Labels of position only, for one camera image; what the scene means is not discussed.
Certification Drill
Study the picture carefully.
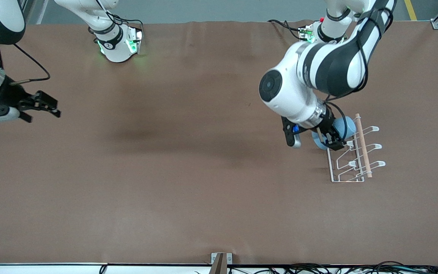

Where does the black cable tangle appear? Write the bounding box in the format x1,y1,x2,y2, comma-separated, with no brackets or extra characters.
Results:
227,261,438,274

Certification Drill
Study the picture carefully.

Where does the brown bar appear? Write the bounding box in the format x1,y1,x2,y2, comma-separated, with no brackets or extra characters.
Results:
209,253,227,274

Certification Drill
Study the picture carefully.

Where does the white wire cup rack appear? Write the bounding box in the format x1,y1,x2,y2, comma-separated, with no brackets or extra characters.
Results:
327,113,386,183

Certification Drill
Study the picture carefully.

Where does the black left base cable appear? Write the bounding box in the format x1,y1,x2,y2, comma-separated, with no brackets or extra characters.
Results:
268,19,304,40

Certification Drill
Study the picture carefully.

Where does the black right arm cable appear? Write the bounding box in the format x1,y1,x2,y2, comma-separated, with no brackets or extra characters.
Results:
0,43,50,85

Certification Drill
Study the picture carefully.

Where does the black right base cable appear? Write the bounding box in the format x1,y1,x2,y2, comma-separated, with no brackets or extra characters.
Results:
105,13,144,31

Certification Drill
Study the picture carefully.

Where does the blue plastic cup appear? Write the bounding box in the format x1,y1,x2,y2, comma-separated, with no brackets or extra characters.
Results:
312,116,357,150

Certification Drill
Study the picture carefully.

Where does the white table edge rail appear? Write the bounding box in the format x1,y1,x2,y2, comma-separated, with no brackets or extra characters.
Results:
0,263,438,274

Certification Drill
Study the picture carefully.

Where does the black base cable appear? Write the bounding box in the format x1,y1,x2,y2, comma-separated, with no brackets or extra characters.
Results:
105,13,144,31
268,19,304,40

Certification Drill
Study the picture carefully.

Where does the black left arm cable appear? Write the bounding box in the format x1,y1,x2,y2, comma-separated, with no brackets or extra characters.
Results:
324,8,394,142

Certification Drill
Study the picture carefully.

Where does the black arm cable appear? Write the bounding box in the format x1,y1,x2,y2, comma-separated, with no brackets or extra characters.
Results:
324,8,394,142
0,43,50,85

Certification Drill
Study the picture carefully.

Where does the small metal table bracket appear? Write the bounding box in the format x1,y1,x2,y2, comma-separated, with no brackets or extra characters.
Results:
211,253,233,265

